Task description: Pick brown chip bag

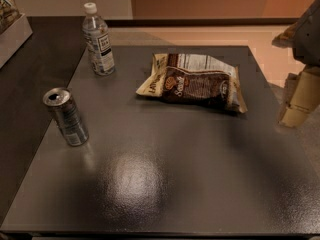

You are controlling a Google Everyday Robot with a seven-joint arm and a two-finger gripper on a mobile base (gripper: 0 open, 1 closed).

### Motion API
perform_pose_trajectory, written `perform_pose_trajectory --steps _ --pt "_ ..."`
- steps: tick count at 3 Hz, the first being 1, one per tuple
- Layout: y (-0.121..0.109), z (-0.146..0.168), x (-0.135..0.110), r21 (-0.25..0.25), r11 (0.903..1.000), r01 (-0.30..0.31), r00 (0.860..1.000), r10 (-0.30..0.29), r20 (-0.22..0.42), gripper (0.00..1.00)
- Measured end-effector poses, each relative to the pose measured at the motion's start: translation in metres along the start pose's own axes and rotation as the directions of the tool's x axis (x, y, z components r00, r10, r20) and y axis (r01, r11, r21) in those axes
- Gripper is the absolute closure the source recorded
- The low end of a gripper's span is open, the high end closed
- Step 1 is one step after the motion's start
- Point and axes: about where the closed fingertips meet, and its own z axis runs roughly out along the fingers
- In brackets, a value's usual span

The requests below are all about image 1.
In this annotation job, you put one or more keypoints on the clear plastic water bottle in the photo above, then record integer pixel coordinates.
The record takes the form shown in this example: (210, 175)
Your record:
(96, 35)

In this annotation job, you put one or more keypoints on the silver drink can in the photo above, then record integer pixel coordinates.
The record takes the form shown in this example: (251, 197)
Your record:
(63, 109)

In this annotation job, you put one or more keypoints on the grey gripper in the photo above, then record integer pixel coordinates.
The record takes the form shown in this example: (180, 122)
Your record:
(308, 40)

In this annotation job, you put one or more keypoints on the brown chip bag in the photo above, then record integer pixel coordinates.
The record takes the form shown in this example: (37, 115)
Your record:
(194, 79)

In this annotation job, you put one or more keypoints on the white box with snacks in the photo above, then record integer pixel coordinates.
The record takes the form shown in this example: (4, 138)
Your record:
(14, 30)

